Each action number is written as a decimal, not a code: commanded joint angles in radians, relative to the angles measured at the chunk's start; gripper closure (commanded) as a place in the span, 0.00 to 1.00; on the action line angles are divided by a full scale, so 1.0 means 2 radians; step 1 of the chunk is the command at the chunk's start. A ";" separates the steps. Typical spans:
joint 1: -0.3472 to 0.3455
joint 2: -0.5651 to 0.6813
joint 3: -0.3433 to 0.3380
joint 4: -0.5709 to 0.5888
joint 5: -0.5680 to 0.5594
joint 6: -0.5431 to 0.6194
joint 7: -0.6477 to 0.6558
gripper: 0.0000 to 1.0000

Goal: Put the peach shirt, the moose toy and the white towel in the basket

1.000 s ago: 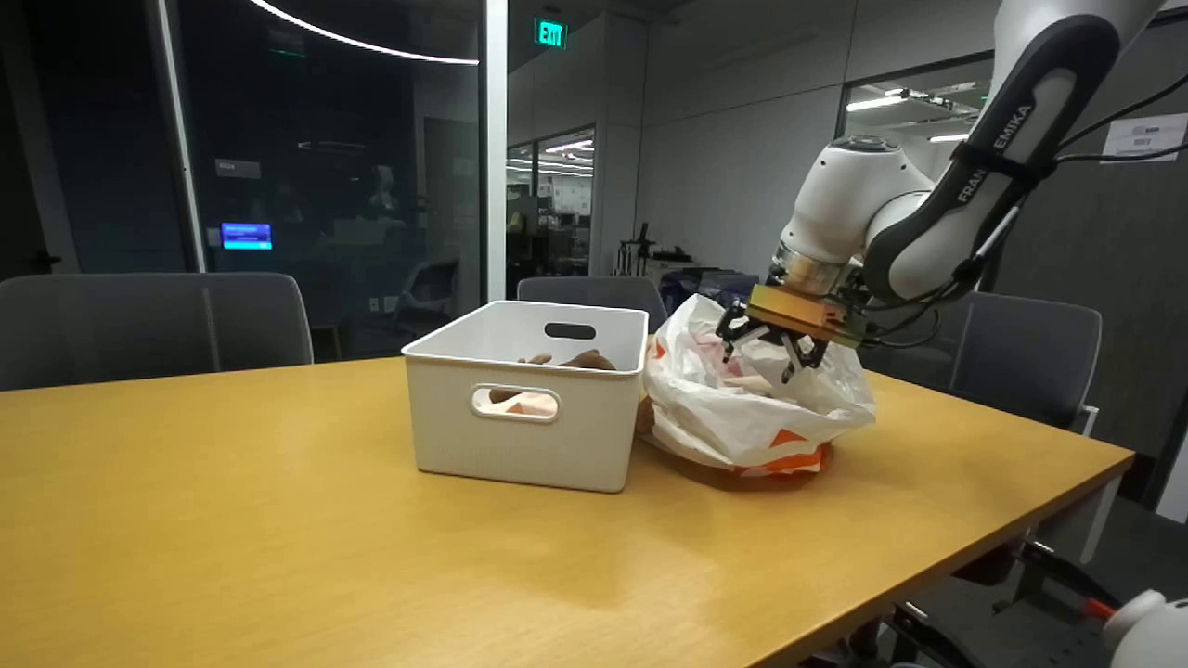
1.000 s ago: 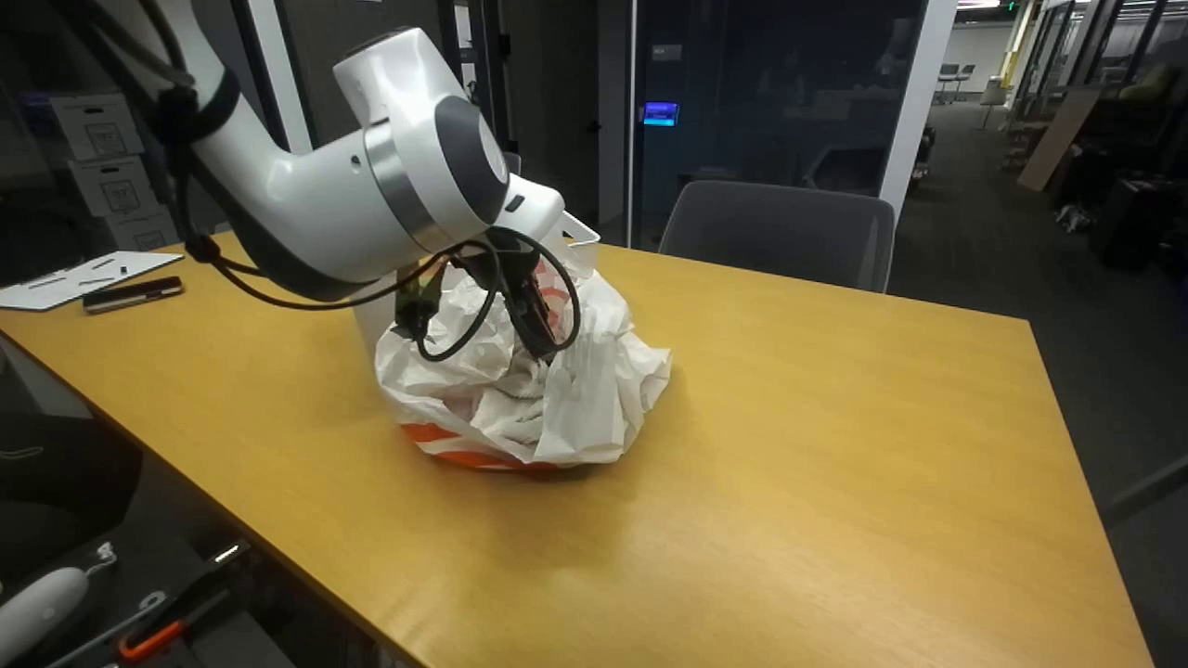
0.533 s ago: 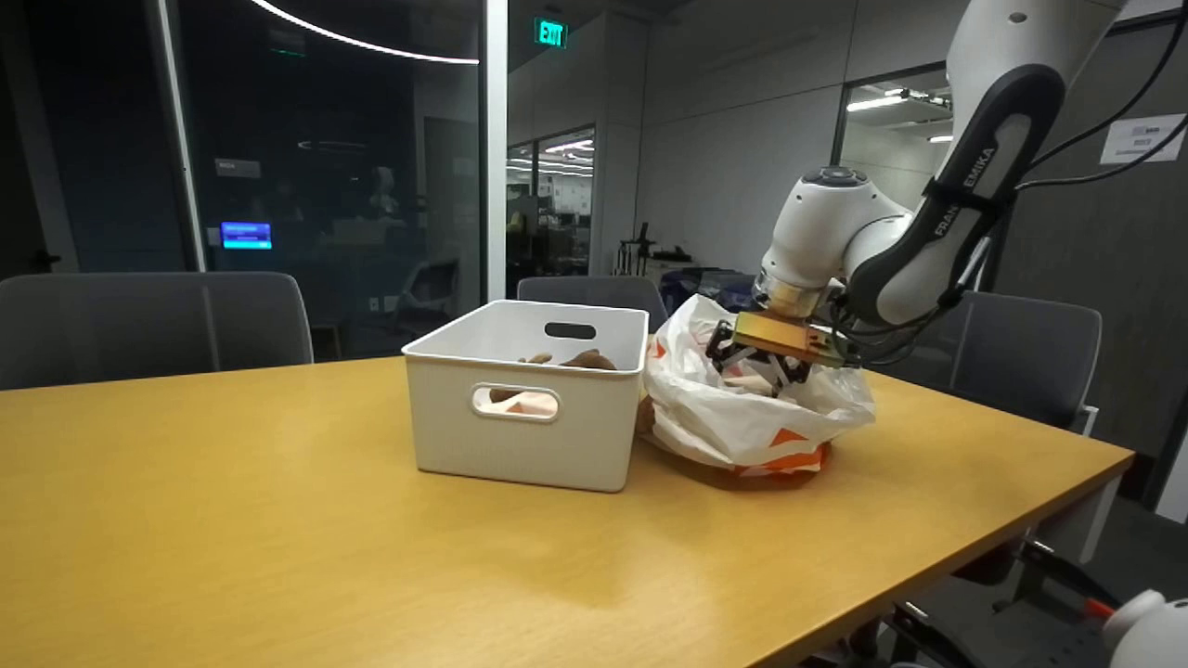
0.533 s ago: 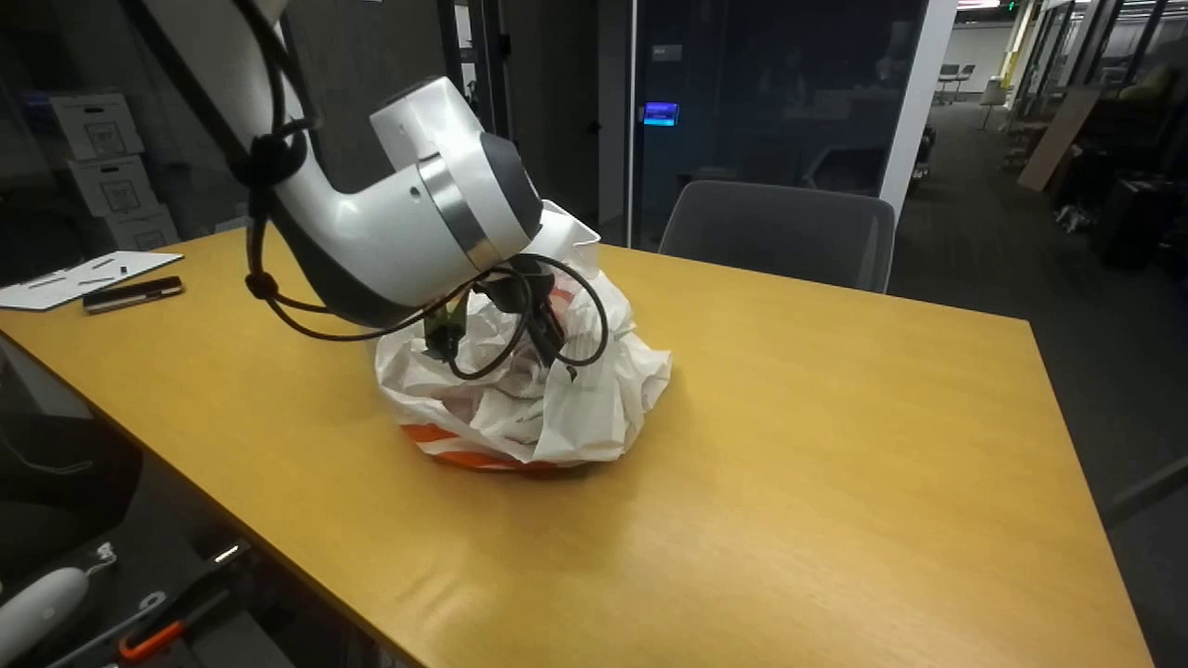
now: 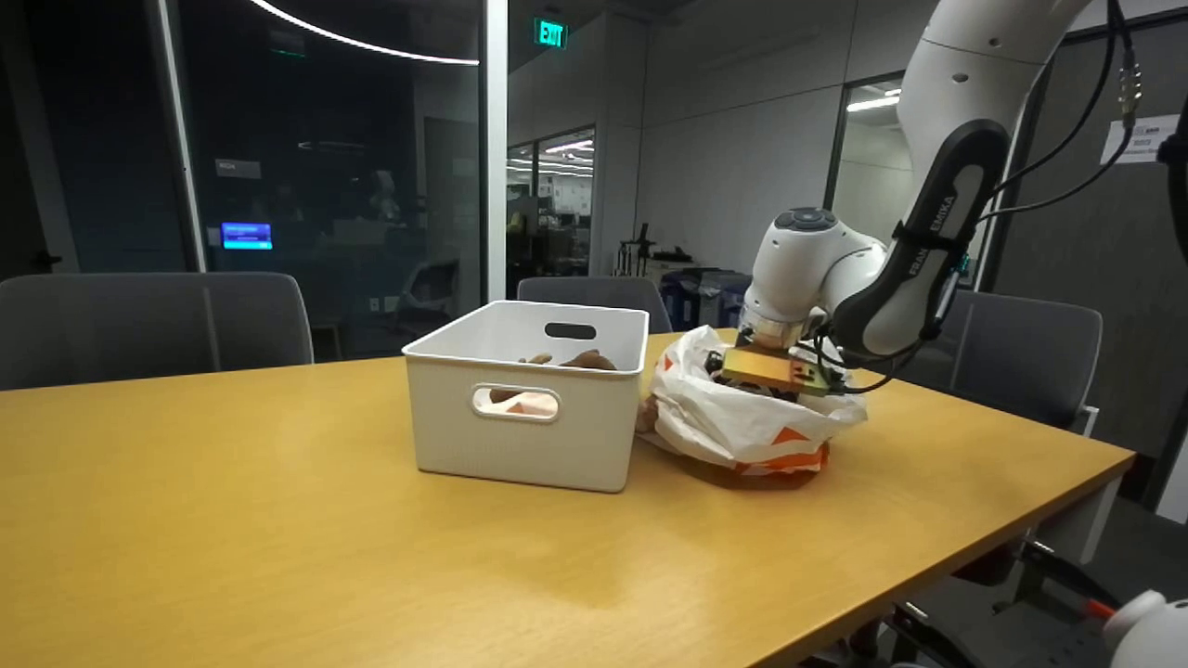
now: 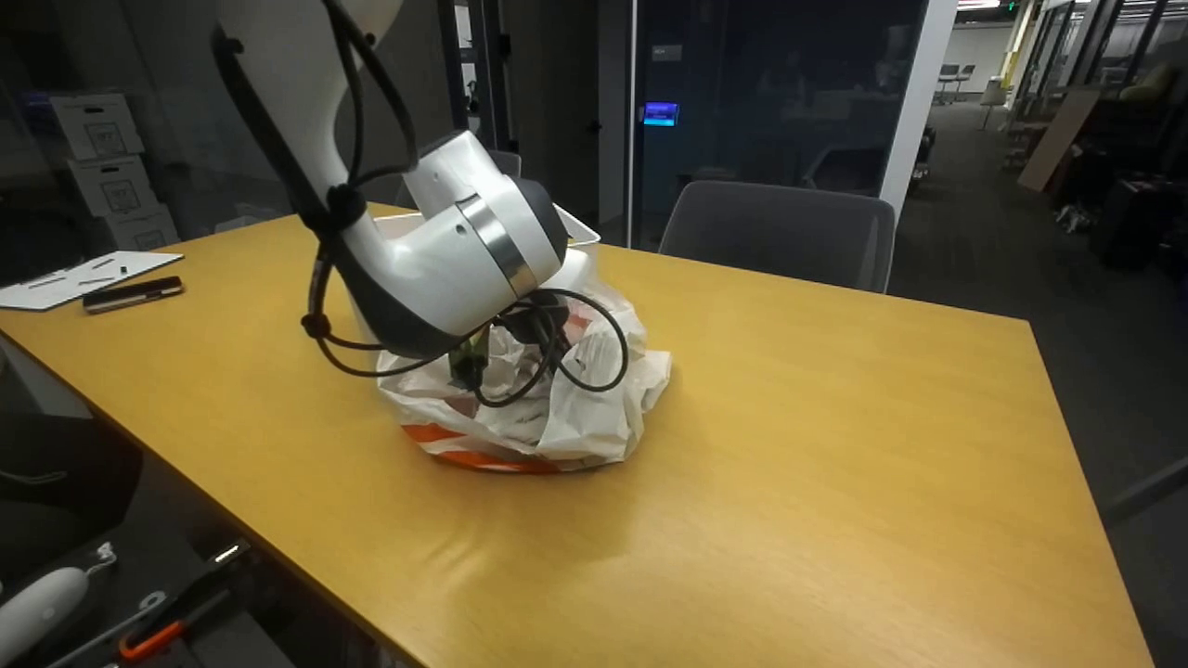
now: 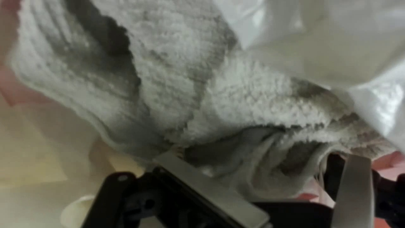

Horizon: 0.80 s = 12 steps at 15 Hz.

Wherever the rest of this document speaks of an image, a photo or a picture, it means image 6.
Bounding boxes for white pillar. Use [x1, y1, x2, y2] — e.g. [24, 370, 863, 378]
[876, 0, 960, 220]

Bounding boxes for white plastic basket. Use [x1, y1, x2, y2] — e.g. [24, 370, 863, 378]
[554, 199, 605, 251]

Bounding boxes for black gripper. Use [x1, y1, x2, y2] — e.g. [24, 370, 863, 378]
[496, 297, 572, 368]

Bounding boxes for white handle tool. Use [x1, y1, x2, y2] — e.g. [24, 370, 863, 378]
[0, 538, 123, 668]

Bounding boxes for leaning wooden board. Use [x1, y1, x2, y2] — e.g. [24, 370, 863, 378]
[1012, 84, 1106, 196]

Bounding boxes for black marker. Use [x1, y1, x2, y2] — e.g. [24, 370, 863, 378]
[82, 276, 188, 316]

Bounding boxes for white printed tag sheet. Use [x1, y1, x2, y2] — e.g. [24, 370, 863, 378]
[50, 89, 150, 164]
[68, 153, 166, 220]

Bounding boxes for white paper sheets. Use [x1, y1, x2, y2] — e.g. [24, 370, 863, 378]
[0, 247, 184, 316]

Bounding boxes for white orange plastic bag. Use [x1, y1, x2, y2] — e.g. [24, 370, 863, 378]
[370, 245, 674, 480]

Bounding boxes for wide gray office chair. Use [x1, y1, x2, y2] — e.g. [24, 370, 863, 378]
[658, 178, 897, 297]

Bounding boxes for orange handled tool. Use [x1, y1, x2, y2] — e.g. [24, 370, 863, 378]
[116, 543, 245, 668]

